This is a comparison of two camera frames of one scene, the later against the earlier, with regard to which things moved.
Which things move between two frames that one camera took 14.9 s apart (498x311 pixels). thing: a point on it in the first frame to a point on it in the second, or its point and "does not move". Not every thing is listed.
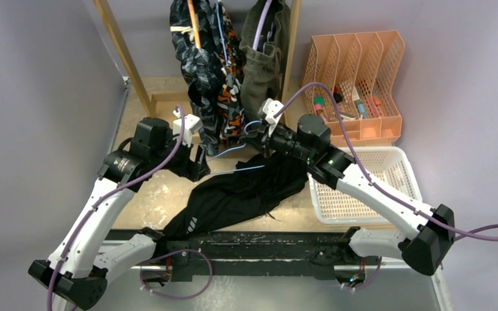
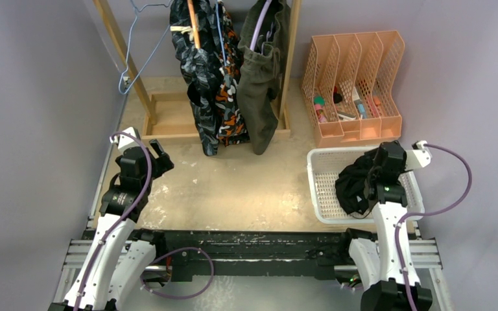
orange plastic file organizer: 364,70 does not move
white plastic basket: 389,164 does not move
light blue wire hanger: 245,130 to 127,66
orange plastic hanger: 194,22 does not move
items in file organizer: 373,104 does not move
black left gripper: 193,170 to 161,164
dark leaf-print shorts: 201,67 does not move
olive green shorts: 262,45 does not move
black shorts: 257,183 to 349,185
